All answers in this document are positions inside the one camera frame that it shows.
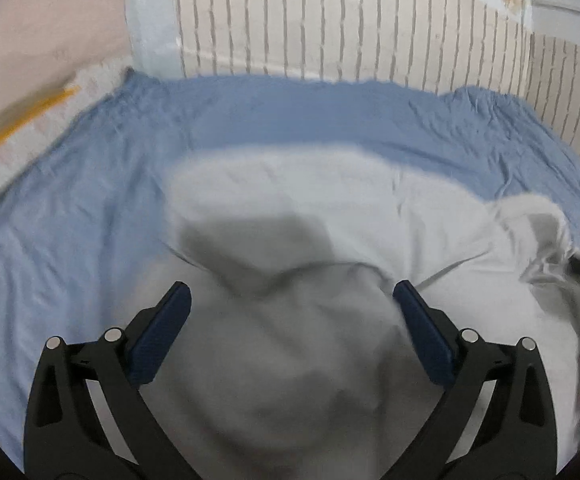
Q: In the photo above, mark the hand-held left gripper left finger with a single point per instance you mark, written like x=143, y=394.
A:
x=162, y=331

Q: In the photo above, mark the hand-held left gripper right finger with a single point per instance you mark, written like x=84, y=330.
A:
x=423, y=331

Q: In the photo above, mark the light grey padded coat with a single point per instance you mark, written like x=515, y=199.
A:
x=320, y=270

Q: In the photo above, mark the blue bed sheet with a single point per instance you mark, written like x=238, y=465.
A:
x=70, y=220

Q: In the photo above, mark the white patterned mattress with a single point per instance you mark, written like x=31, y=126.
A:
x=45, y=125

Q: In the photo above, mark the yellow trim strip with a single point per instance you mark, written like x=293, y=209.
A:
x=25, y=119

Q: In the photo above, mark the pale glossy vertical panel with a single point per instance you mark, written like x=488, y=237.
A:
x=152, y=15

